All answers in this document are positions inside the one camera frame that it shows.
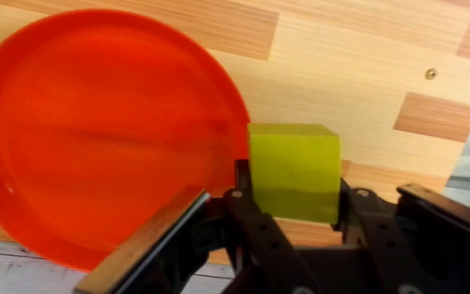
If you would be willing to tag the orange round plate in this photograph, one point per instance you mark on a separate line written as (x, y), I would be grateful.
(99, 135)

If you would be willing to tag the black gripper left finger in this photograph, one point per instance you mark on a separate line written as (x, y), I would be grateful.
(268, 250)

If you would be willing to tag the yellow cube block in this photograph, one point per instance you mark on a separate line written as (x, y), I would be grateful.
(294, 168)

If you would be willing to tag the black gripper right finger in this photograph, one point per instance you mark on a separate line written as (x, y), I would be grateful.
(399, 250)

